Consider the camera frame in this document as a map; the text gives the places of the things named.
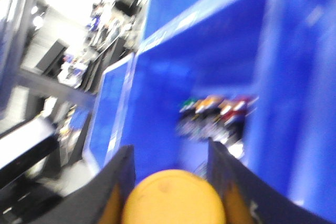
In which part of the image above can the yellow push button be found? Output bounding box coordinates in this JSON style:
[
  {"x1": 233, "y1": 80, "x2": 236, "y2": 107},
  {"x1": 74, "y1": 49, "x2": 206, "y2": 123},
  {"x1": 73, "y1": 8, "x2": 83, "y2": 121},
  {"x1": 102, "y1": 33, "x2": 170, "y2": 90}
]
[{"x1": 99, "y1": 169, "x2": 254, "y2": 224}]

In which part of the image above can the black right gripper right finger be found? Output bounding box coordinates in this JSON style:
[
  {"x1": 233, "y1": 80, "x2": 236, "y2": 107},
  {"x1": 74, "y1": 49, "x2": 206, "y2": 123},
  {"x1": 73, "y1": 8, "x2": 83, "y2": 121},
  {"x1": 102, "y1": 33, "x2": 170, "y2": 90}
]
[{"x1": 208, "y1": 141, "x2": 327, "y2": 223}]

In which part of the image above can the blue source bin of buttons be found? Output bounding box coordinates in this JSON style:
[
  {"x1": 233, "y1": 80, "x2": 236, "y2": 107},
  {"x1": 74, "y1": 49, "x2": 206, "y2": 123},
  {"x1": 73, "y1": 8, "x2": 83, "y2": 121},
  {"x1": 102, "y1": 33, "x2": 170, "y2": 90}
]
[{"x1": 83, "y1": 0, "x2": 335, "y2": 223}]

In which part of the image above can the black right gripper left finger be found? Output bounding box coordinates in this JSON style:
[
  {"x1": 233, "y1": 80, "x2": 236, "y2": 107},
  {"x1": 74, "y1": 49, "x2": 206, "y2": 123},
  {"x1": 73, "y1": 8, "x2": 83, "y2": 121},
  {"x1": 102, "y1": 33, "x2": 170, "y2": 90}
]
[{"x1": 34, "y1": 145, "x2": 135, "y2": 223}]

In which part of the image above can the pile of coloured push buttons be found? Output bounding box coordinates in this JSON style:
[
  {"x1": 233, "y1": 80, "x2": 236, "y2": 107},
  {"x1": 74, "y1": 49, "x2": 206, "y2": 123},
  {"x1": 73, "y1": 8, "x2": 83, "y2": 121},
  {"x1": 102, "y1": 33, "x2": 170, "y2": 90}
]
[{"x1": 176, "y1": 94, "x2": 258, "y2": 145}]

